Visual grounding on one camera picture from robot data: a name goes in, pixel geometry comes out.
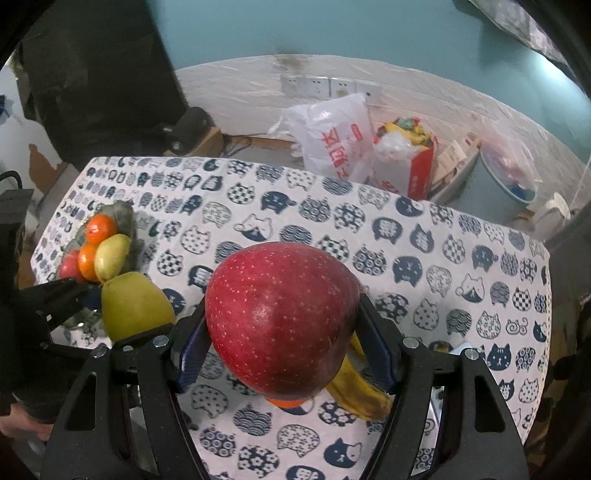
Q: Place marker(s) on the cat print tablecloth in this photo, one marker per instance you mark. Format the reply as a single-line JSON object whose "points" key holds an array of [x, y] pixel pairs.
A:
{"points": [[323, 221]]}

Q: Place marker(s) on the white printed card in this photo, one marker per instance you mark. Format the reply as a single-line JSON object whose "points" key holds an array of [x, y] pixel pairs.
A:
{"points": [[461, 349]]}

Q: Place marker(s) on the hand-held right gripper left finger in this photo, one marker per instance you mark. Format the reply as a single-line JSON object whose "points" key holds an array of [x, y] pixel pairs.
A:
{"points": [[189, 364]]}

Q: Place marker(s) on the white wall socket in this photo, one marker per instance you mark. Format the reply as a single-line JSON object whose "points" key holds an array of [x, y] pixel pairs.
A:
{"points": [[340, 86], [292, 84], [315, 85], [369, 90]]}

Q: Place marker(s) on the clear plastic bin bag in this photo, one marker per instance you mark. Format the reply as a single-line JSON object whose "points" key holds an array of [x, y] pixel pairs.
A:
{"points": [[508, 157]]}

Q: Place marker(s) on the blue-grey trash bin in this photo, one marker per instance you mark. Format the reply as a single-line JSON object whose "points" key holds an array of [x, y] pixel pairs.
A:
{"points": [[480, 194]]}

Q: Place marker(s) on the brown cardboard box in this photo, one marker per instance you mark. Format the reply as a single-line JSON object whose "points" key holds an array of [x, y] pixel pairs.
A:
{"points": [[213, 138]]}

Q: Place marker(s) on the yellow banana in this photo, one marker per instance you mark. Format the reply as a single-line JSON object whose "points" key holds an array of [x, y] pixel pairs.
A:
{"points": [[364, 394]]}

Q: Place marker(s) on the small orange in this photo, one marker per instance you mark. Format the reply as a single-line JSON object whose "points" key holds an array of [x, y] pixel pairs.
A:
{"points": [[288, 403]]}

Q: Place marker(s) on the white red paper box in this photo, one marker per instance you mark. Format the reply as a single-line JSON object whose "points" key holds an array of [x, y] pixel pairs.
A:
{"points": [[455, 157]]}

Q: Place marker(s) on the yellow-green pear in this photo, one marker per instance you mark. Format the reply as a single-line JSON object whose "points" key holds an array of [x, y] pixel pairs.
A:
{"points": [[111, 258], [134, 304]]}

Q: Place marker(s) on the person's left hand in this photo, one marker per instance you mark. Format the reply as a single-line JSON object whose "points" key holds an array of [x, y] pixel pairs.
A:
{"points": [[21, 421]]}

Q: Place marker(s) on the green patterned glass plate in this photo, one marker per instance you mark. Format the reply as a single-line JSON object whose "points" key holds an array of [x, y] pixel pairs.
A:
{"points": [[122, 214]]}

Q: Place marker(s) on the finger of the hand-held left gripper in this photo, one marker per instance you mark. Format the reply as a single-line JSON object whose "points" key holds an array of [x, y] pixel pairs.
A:
{"points": [[60, 297], [143, 336]]}

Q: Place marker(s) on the large orange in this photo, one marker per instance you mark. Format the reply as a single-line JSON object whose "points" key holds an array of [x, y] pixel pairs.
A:
{"points": [[101, 228], [87, 263]]}

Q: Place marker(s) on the red apple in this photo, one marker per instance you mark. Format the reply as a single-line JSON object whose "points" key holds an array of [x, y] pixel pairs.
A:
{"points": [[277, 314], [69, 267]]}

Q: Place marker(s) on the silver foil curtain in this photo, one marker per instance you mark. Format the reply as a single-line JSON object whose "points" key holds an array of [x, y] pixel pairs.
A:
{"points": [[521, 23]]}

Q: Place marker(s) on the white plastic bag red print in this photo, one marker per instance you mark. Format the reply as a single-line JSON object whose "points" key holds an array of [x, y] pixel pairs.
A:
{"points": [[332, 138]]}

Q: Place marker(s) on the red white carton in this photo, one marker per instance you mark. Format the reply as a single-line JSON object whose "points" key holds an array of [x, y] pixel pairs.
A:
{"points": [[415, 175]]}

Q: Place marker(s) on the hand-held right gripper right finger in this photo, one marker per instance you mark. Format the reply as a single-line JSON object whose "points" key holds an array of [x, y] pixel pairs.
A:
{"points": [[384, 355]]}

